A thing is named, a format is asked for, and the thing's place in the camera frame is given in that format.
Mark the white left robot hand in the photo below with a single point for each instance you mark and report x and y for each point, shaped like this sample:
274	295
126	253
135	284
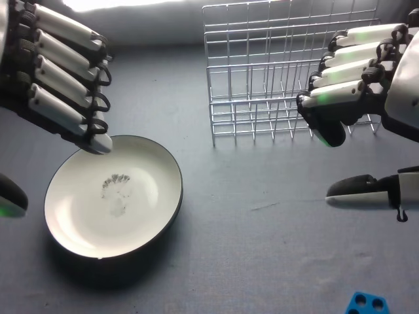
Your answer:
59	98

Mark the grey table cloth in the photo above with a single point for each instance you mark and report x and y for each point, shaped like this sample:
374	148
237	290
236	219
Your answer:
245	212

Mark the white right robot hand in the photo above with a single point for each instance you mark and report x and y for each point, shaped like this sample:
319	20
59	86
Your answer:
347	70

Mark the blue pentagon block with holes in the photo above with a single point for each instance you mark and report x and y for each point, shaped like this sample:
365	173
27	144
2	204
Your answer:
354	309

